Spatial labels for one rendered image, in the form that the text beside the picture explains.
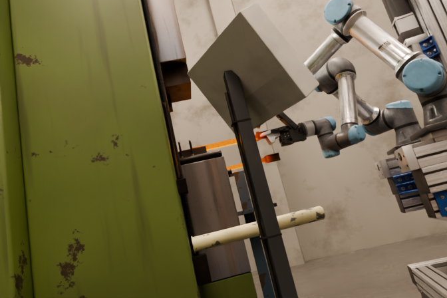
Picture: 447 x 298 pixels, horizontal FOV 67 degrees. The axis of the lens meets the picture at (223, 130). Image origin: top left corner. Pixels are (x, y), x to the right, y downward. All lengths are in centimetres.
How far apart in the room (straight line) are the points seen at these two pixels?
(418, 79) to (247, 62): 63
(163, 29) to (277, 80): 78
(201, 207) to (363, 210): 324
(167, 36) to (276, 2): 370
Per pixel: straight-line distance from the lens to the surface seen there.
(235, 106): 97
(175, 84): 151
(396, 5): 189
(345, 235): 440
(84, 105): 118
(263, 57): 92
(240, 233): 112
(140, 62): 120
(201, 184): 135
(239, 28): 93
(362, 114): 197
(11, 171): 113
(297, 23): 495
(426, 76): 134
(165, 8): 164
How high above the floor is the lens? 67
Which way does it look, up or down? 15 degrees up
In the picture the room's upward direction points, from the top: 14 degrees counter-clockwise
